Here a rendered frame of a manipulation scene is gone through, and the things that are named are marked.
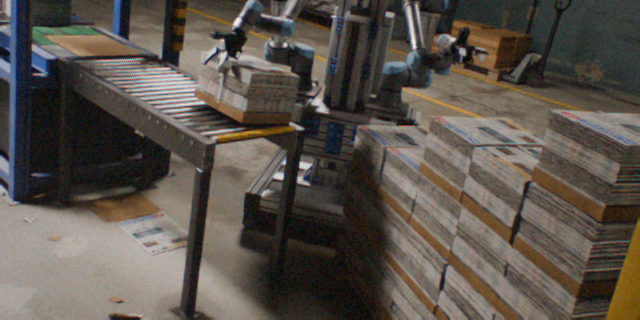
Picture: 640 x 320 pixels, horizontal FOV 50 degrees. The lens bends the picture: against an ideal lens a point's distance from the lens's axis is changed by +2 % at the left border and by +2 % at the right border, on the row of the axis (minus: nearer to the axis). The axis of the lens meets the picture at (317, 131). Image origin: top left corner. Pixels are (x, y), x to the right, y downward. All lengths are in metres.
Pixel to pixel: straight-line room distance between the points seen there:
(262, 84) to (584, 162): 1.44
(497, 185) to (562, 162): 0.30
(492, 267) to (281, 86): 1.23
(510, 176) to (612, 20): 7.44
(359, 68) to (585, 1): 6.37
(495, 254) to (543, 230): 0.25
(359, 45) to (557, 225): 1.85
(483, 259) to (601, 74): 7.41
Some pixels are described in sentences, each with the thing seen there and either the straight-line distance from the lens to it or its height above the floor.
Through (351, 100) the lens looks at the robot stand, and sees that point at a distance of 3.67.
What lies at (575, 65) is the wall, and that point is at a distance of 9.77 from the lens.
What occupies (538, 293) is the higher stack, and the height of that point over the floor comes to 0.76.
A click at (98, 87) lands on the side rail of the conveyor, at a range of 3.42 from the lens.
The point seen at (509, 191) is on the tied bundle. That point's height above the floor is 0.99.
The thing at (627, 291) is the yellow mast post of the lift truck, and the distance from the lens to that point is 1.68.
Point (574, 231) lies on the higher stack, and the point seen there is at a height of 1.00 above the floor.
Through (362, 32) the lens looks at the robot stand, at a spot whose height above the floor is 1.17.
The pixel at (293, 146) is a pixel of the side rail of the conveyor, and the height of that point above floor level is 0.72.
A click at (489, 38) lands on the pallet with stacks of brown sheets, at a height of 0.51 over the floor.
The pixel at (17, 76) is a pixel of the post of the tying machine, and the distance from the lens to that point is 3.77.
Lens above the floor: 1.74
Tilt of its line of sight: 18 degrees down
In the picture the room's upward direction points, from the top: 9 degrees clockwise
